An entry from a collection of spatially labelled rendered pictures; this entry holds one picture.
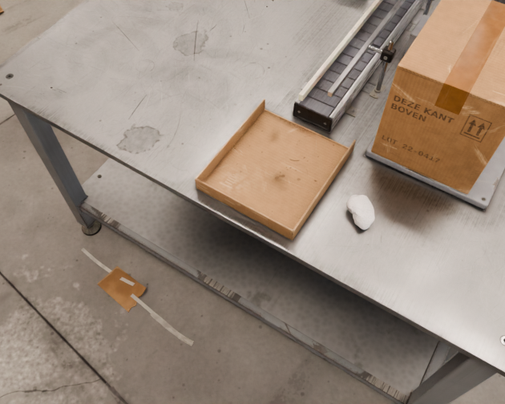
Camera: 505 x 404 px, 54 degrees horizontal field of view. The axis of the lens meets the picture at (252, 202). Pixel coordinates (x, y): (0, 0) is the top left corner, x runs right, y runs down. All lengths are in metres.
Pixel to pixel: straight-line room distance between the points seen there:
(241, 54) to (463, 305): 0.89
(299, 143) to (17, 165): 1.56
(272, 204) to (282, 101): 0.33
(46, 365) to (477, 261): 1.47
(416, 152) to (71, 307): 1.40
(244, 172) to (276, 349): 0.86
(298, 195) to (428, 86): 0.36
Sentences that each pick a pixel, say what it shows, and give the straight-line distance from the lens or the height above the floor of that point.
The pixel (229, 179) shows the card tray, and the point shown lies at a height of 0.83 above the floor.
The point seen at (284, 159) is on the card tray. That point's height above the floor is 0.83.
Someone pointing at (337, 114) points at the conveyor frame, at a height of 0.88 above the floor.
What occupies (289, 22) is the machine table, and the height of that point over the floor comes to 0.83.
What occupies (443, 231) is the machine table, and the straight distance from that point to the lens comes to 1.18.
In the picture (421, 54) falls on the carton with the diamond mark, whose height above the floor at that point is 1.12.
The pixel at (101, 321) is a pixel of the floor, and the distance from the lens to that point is 1.98.
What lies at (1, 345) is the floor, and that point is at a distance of 2.08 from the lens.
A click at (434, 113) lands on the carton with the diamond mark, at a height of 1.04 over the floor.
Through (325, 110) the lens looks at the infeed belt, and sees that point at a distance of 1.27.
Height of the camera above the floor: 1.79
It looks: 57 degrees down
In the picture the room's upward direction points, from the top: straight up
